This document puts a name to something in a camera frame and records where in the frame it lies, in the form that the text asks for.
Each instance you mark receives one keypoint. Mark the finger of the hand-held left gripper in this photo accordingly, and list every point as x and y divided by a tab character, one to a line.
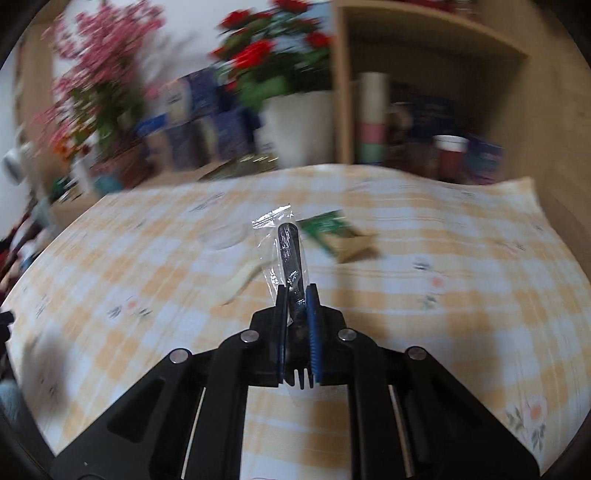
4	323

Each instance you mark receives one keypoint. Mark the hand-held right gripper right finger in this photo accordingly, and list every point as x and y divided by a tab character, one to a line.
315	332

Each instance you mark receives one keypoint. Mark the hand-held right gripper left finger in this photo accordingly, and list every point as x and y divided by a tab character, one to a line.
221	392

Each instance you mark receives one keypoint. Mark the black fork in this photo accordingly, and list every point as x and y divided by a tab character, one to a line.
288	249

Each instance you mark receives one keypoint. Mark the beige spoon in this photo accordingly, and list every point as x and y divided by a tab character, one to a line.
240	284

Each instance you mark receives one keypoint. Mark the yellow plaid floral tablecloth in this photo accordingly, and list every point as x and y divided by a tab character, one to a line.
415	323

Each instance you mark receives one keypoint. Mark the green and beige paper packet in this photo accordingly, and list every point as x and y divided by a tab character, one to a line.
332	230

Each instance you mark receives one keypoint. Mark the clear plastic lid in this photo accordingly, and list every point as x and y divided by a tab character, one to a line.
224	237

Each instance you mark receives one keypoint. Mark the white desk fan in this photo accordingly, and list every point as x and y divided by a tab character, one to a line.
16	164

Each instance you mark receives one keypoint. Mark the white ribbed vase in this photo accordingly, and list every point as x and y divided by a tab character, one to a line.
83	175

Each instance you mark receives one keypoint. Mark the gold green tray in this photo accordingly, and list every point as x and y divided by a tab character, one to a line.
240	168

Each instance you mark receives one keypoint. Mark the orange flowers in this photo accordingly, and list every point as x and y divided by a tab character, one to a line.
69	148

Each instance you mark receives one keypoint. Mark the striped woven basket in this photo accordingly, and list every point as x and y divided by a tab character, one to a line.
120	170

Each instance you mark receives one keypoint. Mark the brown glass cup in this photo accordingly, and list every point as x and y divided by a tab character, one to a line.
408	159

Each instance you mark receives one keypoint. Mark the white flower pot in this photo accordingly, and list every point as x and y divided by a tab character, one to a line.
300	134

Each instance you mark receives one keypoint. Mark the red paper cup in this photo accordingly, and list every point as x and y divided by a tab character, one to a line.
450	159

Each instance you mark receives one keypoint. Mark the small purple box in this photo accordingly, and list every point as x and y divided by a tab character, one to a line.
485	161

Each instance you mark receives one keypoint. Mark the dark blue picture box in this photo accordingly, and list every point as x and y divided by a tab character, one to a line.
429	110

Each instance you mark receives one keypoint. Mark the pink blossom plant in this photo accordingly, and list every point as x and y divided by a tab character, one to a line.
101	60

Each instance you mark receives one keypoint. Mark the red rose plant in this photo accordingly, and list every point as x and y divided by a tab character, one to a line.
263	50

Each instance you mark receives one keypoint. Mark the wooden shelf unit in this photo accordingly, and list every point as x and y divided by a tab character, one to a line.
415	27

